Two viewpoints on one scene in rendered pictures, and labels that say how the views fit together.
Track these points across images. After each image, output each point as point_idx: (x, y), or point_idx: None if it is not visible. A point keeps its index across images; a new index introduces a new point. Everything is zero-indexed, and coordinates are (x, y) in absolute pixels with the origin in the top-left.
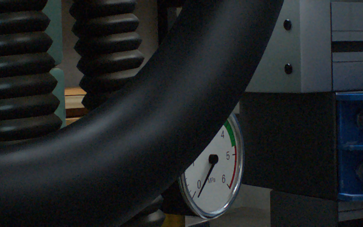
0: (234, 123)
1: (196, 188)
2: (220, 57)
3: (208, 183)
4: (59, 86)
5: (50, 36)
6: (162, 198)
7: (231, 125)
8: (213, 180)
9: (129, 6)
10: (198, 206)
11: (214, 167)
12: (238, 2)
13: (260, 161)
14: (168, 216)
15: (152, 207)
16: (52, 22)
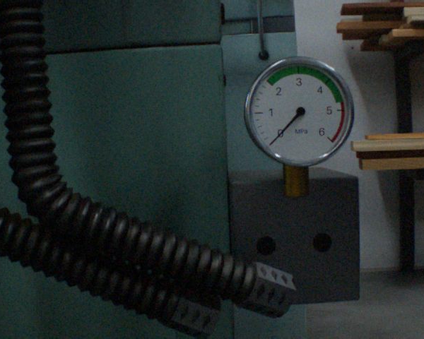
0: (336, 80)
1: (276, 136)
2: None
3: (296, 133)
4: (213, 58)
5: (203, 20)
6: (38, 116)
7: (334, 82)
8: (304, 132)
9: None
10: (273, 152)
11: (305, 120)
12: None
13: None
14: (285, 165)
15: (18, 121)
16: (205, 10)
